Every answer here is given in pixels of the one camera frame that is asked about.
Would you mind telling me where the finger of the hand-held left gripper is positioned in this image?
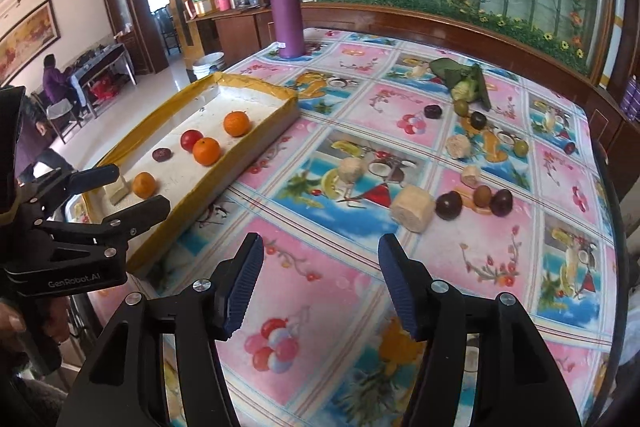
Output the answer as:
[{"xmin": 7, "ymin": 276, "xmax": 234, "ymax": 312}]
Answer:
[
  {"xmin": 42, "ymin": 196, "xmax": 172, "ymax": 253},
  {"xmin": 17, "ymin": 164, "xmax": 121, "ymax": 208}
]

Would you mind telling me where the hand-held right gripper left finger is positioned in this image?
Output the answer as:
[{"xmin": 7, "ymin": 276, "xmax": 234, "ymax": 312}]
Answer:
[{"xmin": 57, "ymin": 232, "xmax": 265, "ymax": 427}]

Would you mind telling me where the dark purple passion fruit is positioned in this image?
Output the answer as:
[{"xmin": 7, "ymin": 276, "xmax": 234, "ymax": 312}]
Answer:
[
  {"xmin": 490, "ymin": 189, "xmax": 514, "ymax": 218},
  {"xmin": 435, "ymin": 191, "xmax": 463, "ymax": 221}
]

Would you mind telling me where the small tangerine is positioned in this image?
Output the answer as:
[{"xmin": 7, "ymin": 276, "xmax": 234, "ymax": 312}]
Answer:
[{"xmin": 132, "ymin": 172, "xmax": 158, "ymax": 200}]

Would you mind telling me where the white bucket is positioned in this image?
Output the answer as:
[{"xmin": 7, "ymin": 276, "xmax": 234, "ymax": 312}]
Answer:
[{"xmin": 192, "ymin": 52, "xmax": 226, "ymax": 82}]

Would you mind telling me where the large peeled sugarcane chunk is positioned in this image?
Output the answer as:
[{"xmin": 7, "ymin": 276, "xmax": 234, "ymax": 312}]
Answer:
[{"xmin": 390, "ymin": 185, "xmax": 436, "ymax": 233}]

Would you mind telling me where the white foam box yellow tape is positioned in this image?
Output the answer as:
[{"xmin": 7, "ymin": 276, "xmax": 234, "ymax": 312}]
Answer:
[{"xmin": 75, "ymin": 73, "xmax": 301, "ymax": 278}]

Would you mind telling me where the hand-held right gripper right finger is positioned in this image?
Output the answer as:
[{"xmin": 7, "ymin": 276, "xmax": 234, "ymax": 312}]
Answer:
[{"xmin": 377, "ymin": 234, "xmax": 581, "ymax": 427}]

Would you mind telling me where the dining table with cloth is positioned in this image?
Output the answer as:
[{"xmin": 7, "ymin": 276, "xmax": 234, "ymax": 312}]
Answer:
[{"xmin": 70, "ymin": 44, "xmax": 138, "ymax": 108}]

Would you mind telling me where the purple thermos bottle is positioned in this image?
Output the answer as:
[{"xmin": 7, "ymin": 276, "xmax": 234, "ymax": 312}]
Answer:
[{"xmin": 265, "ymin": 0, "xmax": 307, "ymax": 60}]

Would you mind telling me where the person's left hand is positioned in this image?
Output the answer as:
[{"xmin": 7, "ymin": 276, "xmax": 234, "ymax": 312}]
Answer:
[{"xmin": 0, "ymin": 299, "xmax": 28, "ymax": 343}]

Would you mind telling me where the yellowish orange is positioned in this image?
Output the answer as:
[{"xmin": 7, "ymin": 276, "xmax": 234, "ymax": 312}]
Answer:
[{"xmin": 223, "ymin": 111, "xmax": 252, "ymax": 138}]

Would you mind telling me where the wooden sideboard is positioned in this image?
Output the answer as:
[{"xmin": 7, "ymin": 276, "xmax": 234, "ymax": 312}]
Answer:
[{"xmin": 187, "ymin": 4, "xmax": 273, "ymax": 68}]

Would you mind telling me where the framed wall painting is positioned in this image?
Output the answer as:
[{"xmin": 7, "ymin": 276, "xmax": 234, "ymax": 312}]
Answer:
[{"xmin": 0, "ymin": 0, "xmax": 62, "ymax": 80}]

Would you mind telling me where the dark wooden chair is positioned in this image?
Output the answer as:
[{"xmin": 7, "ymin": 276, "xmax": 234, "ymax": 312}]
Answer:
[{"xmin": 155, "ymin": 7, "xmax": 183, "ymax": 55}]

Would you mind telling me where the metal chair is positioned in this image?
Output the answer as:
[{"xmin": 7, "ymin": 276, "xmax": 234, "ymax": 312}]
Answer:
[{"xmin": 31, "ymin": 92, "xmax": 83, "ymax": 142}]

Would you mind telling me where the medium peeled sugarcane chunk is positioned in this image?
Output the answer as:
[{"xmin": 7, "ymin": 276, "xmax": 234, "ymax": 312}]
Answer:
[
  {"xmin": 339, "ymin": 157, "xmax": 368, "ymax": 184},
  {"xmin": 446, "ymin": 135, "xmax": 473, "ymax": 159}
]

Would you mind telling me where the pale green fruit with leaves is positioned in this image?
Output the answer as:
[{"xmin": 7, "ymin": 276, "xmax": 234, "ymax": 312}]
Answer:
[{"xmin": 430, "ymin": 58, "xmax": 493, "ymax": 110}]

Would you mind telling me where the white sugarcane cube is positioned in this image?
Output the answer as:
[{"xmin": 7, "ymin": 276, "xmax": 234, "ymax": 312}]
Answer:
[{"xmin": 102, "ymin": 177, "xmax": 132, "ymax": 206}]

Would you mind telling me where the large deep orange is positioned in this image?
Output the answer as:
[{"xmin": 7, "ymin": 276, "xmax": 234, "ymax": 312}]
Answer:
[{"xmin": 192, "ymin": 137, "xmax": 222, "ymax": 166}]

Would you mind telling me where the printed plastic tablecloth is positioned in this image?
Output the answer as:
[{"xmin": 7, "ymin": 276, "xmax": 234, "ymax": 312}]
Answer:
[{"xmin": 145, "ymin": 27, "xmax": 621, "ymax": 427}]

